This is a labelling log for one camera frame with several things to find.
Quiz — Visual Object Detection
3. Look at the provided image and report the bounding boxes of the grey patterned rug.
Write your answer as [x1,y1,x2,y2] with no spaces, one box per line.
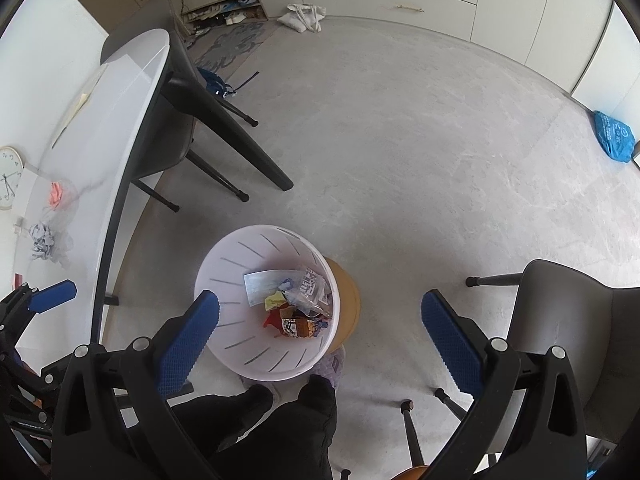
[187,19,278,83]

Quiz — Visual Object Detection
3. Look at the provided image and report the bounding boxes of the white round clock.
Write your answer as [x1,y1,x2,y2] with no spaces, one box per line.
[0,146,25,210]

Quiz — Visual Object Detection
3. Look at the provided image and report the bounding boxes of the clear plastic snack bag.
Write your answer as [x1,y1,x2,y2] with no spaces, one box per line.
[285,267,333,318]

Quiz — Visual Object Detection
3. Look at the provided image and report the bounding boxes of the silver wrapper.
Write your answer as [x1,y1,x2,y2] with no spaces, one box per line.
[243,269,296,307]

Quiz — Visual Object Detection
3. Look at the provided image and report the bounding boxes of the person's black trousers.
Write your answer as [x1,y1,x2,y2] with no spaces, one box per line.
[172,375,337,480]

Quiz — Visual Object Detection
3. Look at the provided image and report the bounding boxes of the black legged wooden stool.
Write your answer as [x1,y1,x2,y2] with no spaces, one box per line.
[390,399,432,480]

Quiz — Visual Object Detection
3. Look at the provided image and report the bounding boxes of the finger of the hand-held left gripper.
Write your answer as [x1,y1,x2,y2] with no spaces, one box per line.
[40,354,76,390]
[0,281,79,356]

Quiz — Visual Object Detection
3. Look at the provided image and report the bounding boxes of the pale yellow paper sheet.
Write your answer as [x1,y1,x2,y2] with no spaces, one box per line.
[50,62,108,150]

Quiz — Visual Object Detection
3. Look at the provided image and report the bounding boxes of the round wooden stool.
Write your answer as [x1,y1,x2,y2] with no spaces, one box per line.
[320,256,362,356]

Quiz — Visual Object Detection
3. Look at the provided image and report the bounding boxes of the grey chair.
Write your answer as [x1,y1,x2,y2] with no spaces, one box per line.
[100,0,261,212]
[465,259,640,480]

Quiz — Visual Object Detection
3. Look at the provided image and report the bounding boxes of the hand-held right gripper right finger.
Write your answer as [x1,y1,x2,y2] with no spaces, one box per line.
[421,288,589,480]

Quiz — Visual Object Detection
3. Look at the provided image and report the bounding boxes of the blue backpack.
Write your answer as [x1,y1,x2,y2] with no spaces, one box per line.
[196,66,236,98]

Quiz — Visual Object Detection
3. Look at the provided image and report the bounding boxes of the blue plastic bag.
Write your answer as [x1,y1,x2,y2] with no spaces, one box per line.
[593,110,637,163]

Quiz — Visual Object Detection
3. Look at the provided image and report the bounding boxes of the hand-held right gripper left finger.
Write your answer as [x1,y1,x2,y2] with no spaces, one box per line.
[50,289,222,480]

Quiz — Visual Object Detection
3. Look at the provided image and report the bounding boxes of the black table leg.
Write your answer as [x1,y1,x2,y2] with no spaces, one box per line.
[162,35,295,192]

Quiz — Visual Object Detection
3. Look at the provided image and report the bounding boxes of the white blue crumpled paper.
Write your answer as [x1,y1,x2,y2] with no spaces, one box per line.
[29,222,61,261]

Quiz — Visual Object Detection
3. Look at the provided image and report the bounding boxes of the light purple slipper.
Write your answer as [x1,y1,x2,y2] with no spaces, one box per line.
[239,382,281,405]
[310,350,347,391]

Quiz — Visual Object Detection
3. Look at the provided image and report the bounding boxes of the open shoe shelf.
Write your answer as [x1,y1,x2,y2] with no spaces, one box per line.
[181,0,266,36]

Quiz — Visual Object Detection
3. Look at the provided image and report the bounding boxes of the white waste bin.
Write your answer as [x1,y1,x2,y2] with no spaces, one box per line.
[194,225,342,380]

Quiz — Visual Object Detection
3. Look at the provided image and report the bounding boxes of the white tote bag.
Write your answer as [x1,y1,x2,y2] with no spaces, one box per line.
[276,3,328,34]

